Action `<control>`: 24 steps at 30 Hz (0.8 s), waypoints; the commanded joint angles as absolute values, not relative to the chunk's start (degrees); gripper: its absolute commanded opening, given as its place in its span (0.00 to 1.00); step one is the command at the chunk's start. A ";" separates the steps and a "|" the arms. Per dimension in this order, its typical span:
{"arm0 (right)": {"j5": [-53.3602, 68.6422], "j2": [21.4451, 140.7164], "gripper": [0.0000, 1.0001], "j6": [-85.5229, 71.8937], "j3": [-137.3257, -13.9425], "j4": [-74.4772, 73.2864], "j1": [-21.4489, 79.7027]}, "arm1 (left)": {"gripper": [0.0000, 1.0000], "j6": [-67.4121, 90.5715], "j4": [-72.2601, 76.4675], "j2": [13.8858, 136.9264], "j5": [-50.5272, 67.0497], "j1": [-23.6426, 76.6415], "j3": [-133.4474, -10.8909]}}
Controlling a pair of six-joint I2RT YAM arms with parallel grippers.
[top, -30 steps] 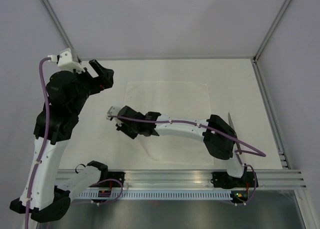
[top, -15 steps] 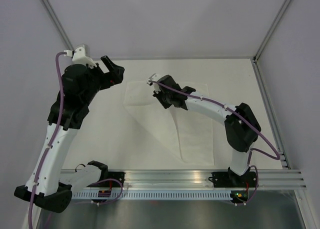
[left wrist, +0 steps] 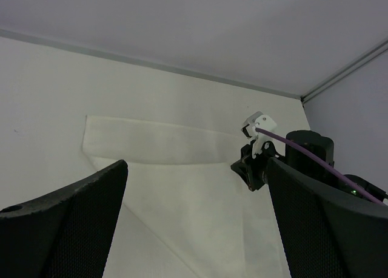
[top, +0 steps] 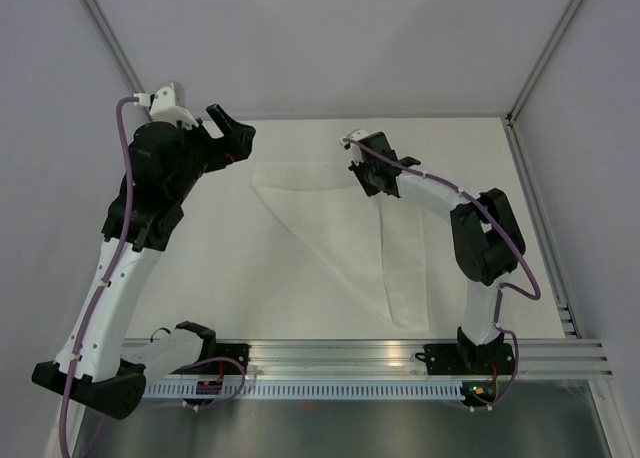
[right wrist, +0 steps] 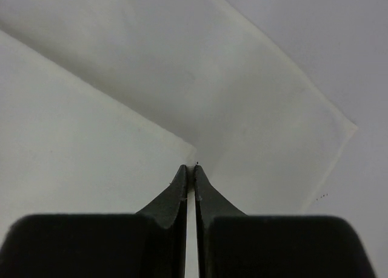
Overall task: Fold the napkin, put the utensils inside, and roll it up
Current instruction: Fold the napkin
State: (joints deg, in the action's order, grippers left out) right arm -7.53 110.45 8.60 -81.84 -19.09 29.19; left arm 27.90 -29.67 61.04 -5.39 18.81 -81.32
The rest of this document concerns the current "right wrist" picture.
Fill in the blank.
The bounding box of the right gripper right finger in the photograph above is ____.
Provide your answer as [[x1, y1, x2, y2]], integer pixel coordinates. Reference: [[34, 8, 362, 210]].
[[193, 166, 375, 277]]

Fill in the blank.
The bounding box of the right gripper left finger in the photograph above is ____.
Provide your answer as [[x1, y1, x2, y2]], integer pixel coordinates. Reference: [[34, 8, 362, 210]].
[[1, 166, 187, 277]]

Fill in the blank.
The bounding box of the white cloth napkin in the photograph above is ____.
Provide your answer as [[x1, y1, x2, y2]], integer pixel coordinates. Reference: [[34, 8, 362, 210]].
[[0, 0, 359, 278]]

